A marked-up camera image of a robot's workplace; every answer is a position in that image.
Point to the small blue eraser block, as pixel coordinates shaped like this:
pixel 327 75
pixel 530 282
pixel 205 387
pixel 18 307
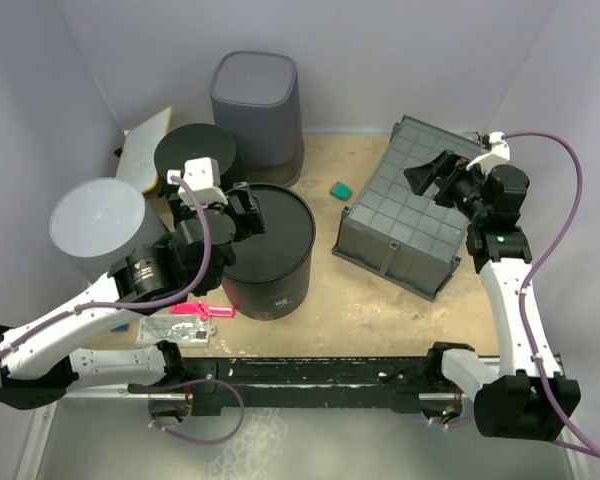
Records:
pixel 121 328

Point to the white printed card package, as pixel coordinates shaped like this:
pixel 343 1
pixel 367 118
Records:
pixel 188 331

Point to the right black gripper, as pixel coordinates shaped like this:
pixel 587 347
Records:
pixel 450 168

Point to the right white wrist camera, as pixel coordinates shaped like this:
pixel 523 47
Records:
pixel 496 152

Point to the light grey round bin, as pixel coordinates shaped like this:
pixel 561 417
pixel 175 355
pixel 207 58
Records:
pixel 100 222

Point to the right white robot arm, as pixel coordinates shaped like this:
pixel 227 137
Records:
pixel 527 396

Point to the small whiteboard yellow edge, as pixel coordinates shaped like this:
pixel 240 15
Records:
pixel 136 160

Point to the large black round bucket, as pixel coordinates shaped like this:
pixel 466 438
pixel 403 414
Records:
pixel 196 141

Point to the small green block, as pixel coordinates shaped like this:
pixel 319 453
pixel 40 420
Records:
pixel 341 191

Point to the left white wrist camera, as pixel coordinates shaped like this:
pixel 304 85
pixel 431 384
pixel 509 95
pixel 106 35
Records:
pixel 202 176

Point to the dark blue round bin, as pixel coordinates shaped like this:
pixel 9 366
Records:
pixel 271 276

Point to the pink plastic clip tool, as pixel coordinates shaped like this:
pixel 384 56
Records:
pixel 203 310

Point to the grey rectangular plastic crate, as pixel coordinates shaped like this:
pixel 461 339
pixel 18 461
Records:
pixel 395 234

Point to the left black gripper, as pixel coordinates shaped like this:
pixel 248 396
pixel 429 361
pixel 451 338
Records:
pixel 249 221

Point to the dark grey mesh basket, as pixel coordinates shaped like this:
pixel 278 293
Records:
pixel 255 97

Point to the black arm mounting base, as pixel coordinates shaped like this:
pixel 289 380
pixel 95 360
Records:
pixel 399 384

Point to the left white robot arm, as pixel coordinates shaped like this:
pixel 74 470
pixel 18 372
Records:
pixel 45 359

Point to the aluminium table frame rail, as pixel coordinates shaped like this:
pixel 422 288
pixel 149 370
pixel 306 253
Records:
pixel 348 311

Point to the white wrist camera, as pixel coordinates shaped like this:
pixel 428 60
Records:
pixel 496 152
pixel 202 176

